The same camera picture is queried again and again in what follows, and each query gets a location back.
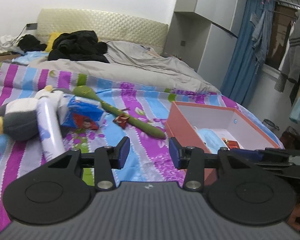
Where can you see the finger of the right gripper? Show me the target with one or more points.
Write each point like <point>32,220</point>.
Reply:
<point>284,163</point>
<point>248,154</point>

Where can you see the blue tissue pack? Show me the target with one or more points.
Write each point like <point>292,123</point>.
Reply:
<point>78,112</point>

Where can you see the red foil snack packet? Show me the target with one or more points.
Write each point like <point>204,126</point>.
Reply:
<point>122,119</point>

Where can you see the wall power socket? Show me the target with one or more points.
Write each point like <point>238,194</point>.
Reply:
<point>31,26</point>

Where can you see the yellow pillow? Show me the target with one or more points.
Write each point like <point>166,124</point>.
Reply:
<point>52,37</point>

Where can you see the cream quilted headboard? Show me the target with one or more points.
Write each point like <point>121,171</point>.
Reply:
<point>108,26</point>

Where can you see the glass jar with lid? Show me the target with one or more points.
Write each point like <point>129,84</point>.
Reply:
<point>270,125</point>

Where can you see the green plush stick toy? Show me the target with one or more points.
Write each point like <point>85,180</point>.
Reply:
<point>87,92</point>

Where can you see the blue surgical mask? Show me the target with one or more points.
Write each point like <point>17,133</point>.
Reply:
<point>212,141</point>

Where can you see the black clothes pile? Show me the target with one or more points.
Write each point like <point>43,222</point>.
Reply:
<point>82,45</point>

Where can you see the white clothes heap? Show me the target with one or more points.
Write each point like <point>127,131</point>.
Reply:
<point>9,44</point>

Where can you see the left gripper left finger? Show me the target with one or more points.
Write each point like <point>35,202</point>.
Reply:
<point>106,159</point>

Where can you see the person right hand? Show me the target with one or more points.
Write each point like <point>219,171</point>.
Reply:
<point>294,215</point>

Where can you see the grey wardrobe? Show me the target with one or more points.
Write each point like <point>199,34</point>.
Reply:
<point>203,33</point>

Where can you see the cardboard box bedside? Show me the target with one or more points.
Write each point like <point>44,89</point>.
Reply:
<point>8,56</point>

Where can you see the white spray can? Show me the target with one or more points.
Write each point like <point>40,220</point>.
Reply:
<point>49,131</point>

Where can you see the small black clothes heap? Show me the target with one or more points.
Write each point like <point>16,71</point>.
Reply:
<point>30,43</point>

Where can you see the hanging denim garment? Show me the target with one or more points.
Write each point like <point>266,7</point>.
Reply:
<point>261,34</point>

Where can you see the hanging striped grey garment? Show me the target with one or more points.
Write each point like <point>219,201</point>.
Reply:
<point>290,70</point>

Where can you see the blue curtain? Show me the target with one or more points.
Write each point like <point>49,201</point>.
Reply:
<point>243,72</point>

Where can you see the grey duvet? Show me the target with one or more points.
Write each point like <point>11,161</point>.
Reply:
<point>134,63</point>

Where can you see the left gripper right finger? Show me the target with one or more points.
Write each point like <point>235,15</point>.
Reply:
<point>191,159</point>

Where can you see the grey penguin plush toy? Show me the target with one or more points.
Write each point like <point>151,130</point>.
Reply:
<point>18,118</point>

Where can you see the pink cardboard box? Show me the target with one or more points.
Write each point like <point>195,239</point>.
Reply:
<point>186,118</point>

